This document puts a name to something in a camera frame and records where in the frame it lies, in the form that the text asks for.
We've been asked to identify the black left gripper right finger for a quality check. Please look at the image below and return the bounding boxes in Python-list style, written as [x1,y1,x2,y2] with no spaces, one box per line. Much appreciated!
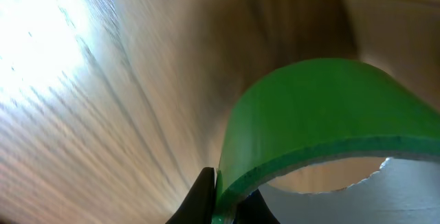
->
[233,190,280,224]

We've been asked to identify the green tape roll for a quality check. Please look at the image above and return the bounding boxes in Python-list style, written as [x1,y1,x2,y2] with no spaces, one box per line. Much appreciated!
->
[212,58,439,223]

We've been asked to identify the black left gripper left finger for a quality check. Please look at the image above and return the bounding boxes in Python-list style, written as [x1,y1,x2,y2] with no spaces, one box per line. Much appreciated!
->
[166,167,216,224]

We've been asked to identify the cardboard box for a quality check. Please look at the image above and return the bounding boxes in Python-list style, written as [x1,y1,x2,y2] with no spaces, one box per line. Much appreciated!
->
[338,0,440,111]

